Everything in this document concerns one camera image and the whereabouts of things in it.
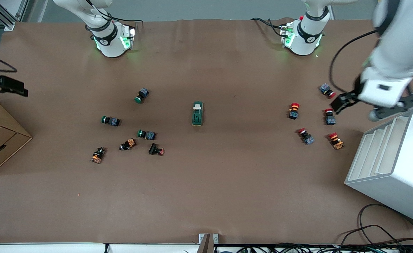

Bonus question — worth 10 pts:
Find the green load switch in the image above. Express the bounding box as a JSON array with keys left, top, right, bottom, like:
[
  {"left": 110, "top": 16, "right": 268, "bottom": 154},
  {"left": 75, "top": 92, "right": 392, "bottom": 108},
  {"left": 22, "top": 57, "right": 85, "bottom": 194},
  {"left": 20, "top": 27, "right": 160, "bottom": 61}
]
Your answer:
[{"left": 192, "top": 101, "right": 204, "bottom": 126}]

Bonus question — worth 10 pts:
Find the red button blue block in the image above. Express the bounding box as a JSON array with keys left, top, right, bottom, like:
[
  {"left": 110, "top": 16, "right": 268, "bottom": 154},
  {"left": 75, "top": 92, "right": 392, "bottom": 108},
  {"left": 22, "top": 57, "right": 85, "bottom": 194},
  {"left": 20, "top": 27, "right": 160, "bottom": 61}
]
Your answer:
[
  {"left": 320, "top": 83, "right": 337, "bottom": 99},
  {"left": 296, "top": 128, "right": 315, "bottom": 145},
  {"left": 324, "top": 108, "right": 336, "bottom": 126}
]

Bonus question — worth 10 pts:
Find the red mushroom button orange block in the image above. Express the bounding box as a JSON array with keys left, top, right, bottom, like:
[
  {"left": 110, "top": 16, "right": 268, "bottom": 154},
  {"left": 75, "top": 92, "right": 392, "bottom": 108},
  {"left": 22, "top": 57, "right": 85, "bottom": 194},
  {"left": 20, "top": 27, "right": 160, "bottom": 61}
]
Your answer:
[{"left": 288, "top": 103, "right": 301, "bottom": 120}]

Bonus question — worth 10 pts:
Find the white stepped rack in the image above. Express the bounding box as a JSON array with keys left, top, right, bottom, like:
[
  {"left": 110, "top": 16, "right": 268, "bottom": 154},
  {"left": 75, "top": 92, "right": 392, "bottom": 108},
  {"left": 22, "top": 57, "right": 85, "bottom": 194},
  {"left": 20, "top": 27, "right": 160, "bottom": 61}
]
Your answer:
[{"left": 344, "top": 109, "right": 413, "bottom": 226}]

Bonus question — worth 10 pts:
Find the green mushroom push button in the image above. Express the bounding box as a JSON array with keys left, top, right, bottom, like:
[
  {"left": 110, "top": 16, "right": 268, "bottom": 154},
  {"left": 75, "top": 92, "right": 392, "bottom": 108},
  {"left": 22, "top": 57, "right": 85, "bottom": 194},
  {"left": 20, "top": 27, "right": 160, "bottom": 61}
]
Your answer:
[
  {"left": 101, "top": 115, "right": 121, "bottom": 127},
  {"left": 137, "top": 129, "right": 157, "bottom": 141},
  {"left": 134, "top": 88, "right": 150, "bottom": 104}
]

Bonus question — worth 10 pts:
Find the black red button component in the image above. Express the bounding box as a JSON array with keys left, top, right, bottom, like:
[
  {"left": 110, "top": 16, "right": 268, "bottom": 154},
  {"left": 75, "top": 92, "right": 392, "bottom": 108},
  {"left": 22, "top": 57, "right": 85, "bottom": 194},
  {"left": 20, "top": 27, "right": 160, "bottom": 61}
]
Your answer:
[{"left": 148, "top": 143, "right": 165, "bottom": 156}]

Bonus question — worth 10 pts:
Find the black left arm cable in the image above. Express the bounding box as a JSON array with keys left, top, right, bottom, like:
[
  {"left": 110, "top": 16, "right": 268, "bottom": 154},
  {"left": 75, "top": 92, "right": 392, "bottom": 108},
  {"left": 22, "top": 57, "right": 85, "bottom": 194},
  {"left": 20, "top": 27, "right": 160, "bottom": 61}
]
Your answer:
[{"left": 329, "top": 29, "right": 381, "bottom": 93}]

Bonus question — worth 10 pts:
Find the black switch with orange tag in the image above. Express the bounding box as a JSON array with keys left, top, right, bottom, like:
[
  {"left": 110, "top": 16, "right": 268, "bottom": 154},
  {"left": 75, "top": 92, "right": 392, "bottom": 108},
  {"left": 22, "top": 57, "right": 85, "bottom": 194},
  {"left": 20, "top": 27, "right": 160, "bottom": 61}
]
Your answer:
[{"left": 90, "top": 147, "right": 106, "bottom": 164}]

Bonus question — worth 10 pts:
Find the black left base cable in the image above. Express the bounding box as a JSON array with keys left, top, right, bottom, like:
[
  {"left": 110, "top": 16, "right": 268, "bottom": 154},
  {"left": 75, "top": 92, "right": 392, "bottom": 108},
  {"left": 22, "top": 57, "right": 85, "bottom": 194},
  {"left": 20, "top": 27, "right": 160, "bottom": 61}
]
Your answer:
[{"left": 251, "top": 17, "right": 286, "bottom": 35}]

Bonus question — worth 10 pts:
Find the black looping floor cable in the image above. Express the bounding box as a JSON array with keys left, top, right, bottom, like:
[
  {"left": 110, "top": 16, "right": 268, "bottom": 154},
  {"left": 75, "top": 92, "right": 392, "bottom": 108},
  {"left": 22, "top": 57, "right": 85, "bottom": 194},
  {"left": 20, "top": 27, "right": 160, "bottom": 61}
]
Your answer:
[{"left": 338, "top": 203, "right": 413, "bottom": 246}]

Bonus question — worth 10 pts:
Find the black selector switch orange block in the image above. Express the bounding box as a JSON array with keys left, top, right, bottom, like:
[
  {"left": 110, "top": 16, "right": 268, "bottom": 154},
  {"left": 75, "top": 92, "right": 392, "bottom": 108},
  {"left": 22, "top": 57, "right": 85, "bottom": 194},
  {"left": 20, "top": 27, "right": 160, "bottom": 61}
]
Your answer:
[{"left": 119, "top": 138, "right": 137, "bottom": 151}]

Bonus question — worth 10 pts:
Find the black cable bundle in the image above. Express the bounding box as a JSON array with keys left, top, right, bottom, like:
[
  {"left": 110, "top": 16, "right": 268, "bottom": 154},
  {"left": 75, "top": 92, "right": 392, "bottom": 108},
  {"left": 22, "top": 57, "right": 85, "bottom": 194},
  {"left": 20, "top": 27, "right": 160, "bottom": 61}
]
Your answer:
[{"left": 224, "top": 243, "right": 413, "bottom": 253}]

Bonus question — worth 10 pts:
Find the white table edge rail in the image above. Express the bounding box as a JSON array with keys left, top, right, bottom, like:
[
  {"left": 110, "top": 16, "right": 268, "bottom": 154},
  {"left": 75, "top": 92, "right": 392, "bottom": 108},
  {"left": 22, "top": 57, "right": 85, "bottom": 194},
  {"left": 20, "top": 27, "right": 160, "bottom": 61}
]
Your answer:
[{"left": 0, "top": 243, "right": 201, "bottom": 253}]

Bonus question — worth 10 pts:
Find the grey metal bracket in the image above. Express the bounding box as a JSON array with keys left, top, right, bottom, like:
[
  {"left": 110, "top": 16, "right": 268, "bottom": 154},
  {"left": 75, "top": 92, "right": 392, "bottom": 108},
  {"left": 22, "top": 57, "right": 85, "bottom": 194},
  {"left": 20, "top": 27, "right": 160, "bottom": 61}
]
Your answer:
[{"left": 199, "top": 233, "right": 219, "bottom": 253}]

